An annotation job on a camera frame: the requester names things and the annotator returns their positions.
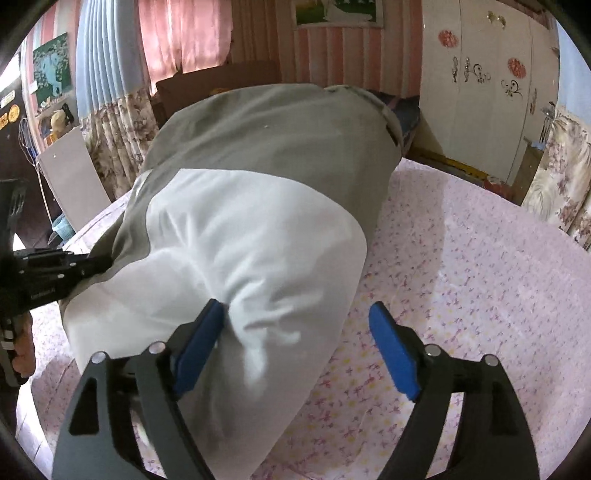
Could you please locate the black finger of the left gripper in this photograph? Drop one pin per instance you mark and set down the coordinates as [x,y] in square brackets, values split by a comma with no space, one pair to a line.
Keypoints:
[84,266]

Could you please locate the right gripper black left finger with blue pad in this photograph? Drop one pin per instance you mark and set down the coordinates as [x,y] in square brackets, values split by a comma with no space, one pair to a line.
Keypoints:
[97,439]

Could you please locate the white and grey jacket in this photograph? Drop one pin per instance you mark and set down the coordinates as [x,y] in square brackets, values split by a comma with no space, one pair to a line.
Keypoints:
[266,200]

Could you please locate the person's left hand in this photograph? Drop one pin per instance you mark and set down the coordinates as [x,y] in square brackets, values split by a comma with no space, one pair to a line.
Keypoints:
[24,362]

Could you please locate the white side cabinet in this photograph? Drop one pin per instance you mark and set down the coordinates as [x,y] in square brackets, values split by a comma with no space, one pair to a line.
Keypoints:
[73,180]

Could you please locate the plush toy on cabinet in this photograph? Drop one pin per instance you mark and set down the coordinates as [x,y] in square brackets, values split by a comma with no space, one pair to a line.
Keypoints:
[60,120]

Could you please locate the blue floral curtain left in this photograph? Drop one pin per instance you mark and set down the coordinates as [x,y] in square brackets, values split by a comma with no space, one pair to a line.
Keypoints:
[112,90]

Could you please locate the blue floral curtain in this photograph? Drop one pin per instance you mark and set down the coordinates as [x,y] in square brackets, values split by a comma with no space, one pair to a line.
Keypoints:
[112,90]
[559,194]

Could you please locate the pink floral bed sheet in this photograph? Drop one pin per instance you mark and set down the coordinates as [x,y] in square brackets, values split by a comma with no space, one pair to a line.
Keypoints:
[466,270]

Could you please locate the brown wooden headboard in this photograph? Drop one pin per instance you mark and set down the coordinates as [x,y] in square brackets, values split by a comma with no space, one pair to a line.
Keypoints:
[181,90]

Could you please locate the pink window curtain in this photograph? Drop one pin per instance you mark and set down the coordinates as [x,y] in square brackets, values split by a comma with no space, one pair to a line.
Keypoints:
[184,36]

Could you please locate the blue floral curtain right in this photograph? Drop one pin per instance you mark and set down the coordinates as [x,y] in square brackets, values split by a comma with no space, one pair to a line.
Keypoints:
[559,194]

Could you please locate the framed wedding picture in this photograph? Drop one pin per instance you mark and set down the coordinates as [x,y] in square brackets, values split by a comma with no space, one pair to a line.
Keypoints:
[338,13]

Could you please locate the white wardrobe with decals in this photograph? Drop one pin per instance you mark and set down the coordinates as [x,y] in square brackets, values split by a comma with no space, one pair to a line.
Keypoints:
[488,73]

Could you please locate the green blue wall poster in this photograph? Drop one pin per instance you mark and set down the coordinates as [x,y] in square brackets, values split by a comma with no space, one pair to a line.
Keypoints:
[51,71]

